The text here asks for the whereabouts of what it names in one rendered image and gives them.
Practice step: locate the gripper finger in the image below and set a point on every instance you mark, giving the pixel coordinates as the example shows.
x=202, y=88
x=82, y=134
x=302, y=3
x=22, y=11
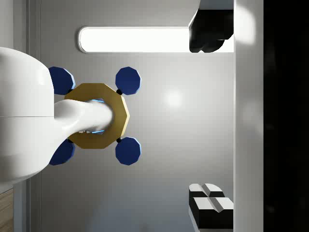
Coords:
x=214, y=217
x=212, y=26

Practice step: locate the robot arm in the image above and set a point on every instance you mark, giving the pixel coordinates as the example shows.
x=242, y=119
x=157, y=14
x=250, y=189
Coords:
x=24, y=120

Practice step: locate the drone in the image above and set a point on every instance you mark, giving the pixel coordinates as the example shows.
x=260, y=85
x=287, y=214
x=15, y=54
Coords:
x=119, y=120

